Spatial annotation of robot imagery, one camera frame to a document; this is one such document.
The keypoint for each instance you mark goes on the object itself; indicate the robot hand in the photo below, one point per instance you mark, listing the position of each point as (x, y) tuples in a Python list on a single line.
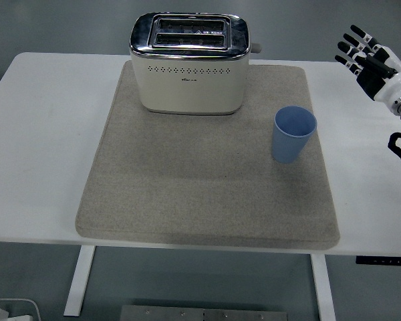
[(391, 85)]

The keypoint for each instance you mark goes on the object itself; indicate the blue plastic cup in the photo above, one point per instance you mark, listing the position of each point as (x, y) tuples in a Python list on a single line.
[(287, 143)]

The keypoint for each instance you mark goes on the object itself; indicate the black table control panel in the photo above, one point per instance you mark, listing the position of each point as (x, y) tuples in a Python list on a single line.
[(384, 260)]

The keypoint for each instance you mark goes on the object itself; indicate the cream and chrome toaster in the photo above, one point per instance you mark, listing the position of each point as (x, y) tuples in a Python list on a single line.
[(190, 87)]

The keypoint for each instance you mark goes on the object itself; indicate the white table leg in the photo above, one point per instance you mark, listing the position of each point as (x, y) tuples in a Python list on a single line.
[(78, 284), (324, 291)]

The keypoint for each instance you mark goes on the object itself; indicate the beige felt mat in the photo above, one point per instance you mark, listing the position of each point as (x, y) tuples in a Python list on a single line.
[(194, 187)]

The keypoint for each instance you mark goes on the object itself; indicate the grey metal plate with screws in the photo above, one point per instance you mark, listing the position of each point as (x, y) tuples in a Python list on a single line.
[(204, 314)]

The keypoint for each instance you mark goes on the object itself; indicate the white plastic bin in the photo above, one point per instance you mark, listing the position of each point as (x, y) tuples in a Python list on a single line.
[(23, 306)]

